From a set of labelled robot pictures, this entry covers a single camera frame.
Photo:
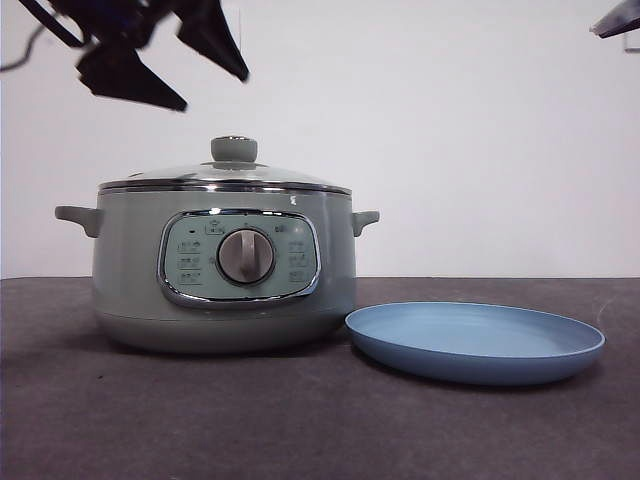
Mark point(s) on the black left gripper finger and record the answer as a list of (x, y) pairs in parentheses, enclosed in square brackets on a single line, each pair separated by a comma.
[(125, 75), (210, 35)]

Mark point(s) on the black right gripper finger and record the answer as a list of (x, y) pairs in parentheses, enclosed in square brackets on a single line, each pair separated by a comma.
[(622, 17)]

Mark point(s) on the glass lid with round knob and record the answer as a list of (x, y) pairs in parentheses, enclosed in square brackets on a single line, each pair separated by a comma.
[(234, 148)]

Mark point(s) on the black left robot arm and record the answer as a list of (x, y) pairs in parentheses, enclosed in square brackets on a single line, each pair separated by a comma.
[(105, 25)]

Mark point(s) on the pale green electric steamer pot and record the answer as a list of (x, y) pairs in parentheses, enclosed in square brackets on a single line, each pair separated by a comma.
[(130, 280)]

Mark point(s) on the blue round plate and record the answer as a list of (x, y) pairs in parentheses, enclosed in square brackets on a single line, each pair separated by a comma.
[(475, 335)]

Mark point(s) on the white wall switch plate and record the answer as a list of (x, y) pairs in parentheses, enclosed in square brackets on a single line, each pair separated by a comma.
[(633, 45)]

